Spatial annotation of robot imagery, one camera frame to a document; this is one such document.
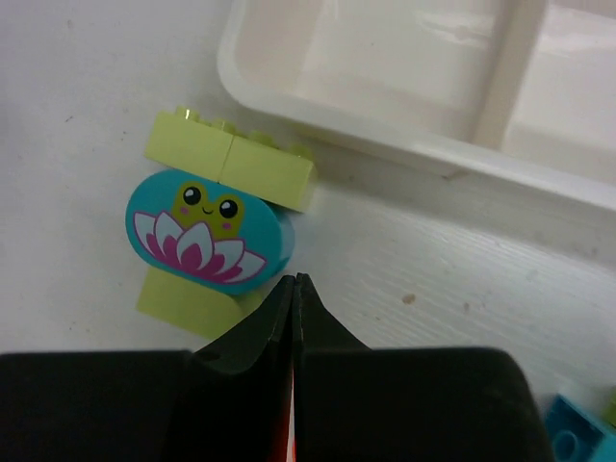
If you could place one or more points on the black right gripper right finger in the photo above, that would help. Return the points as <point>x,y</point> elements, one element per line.
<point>355,403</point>

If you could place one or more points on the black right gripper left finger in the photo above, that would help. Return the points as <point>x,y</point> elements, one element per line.
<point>223,402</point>

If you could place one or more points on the lime green curved lego brick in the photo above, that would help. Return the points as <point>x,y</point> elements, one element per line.
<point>193,307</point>

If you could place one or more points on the teal frog lego brick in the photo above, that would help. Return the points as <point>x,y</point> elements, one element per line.
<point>210,234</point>

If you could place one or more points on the lime green stepped lego brick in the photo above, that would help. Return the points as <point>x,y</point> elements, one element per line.
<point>609,412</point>

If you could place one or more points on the white divided plastic tray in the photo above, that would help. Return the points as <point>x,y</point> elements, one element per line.
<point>523,91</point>

